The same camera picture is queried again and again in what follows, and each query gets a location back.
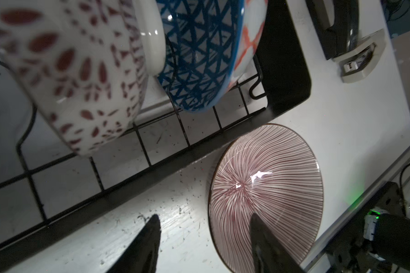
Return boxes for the white brown dotted bowl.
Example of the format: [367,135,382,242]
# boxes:
[0,1,166,156]

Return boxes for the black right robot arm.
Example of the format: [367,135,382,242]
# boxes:
[325,182,410,273]

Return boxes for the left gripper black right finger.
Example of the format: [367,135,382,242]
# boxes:
[249,213,304,273]

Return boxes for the black wire dish rack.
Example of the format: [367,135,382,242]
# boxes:
[0,1,311,273]

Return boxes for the purple striped bowl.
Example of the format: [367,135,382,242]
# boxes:
[208,124,323,273]

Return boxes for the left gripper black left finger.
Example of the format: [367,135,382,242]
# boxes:
[107,215,161,273]

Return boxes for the blue patterned bowl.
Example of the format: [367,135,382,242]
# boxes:
[157,0,244,113]

